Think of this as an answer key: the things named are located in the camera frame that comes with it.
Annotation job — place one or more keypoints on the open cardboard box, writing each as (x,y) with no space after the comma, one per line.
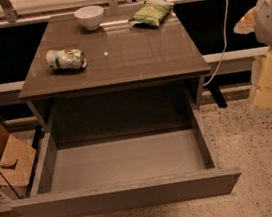
(16,162)

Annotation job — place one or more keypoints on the white ceramic bowl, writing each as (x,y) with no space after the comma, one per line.
(90,17)

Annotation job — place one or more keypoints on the open grey top drawer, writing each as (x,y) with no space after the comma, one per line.
(112,155)

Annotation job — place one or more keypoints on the green chip bag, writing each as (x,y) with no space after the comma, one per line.
(152,13)

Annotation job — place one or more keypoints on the white green 7up can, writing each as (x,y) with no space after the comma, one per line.
(66,59)

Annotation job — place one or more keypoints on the brown cabinet with glossy top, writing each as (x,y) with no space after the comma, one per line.
(137,79)

